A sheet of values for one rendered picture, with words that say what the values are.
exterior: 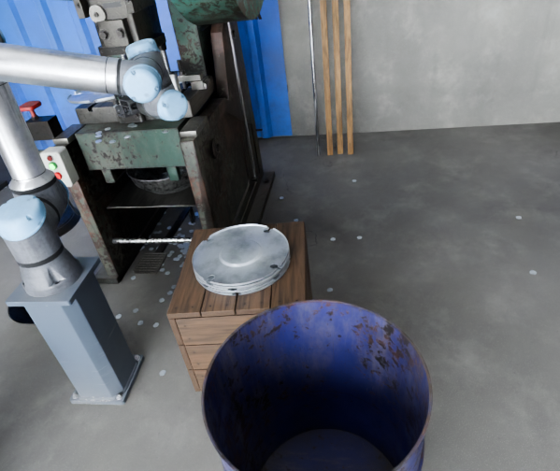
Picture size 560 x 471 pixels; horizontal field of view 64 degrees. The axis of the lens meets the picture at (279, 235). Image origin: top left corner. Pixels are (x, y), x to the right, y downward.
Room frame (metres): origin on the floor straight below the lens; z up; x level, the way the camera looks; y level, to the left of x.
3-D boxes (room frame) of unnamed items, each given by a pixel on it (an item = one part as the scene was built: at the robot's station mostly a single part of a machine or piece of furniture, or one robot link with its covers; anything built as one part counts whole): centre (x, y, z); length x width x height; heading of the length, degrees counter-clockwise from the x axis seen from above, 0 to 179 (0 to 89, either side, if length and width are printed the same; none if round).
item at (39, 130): (1.60, 0.78, 0.62); 0.10 x 0.06 x 0.20; 77
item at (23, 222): (0.99, 0.63, 0.62); 0.13 x 0.12 x 0.14; 4
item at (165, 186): (1.75, 0.43, 0.36); 0.34 x 0.34 x 0.10
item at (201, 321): (1.06, 0.12, 0.18); 0.40 x 0.38 x 0.35; 173
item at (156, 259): (1.62, 0.46, 0.14); 0.59 x 0.10 x 0.05; 167
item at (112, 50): (1.76, 0.43, 0.86); 0.20 x 0.16 x 0.05; 77
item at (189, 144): (1.83, 0.13, 0.45); 0.92 x 0.12 x 0.90; 167
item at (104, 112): (1.75, 0.43, 0.68); 0.45 x 0.30 x 0.06; 77
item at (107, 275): (1.95, 0.66, 0.45); 0.92 x 0.12 x 0.90; 167
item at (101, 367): (0.99, 0.63, 0.23); 0.19 x 0.19 x 0.45; 79
